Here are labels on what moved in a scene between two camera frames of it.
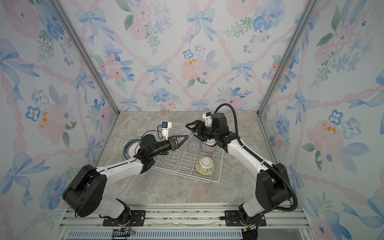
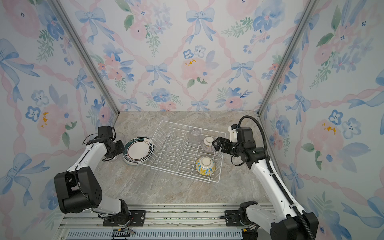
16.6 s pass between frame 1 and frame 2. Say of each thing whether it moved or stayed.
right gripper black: moved
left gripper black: moved
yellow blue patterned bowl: stayed
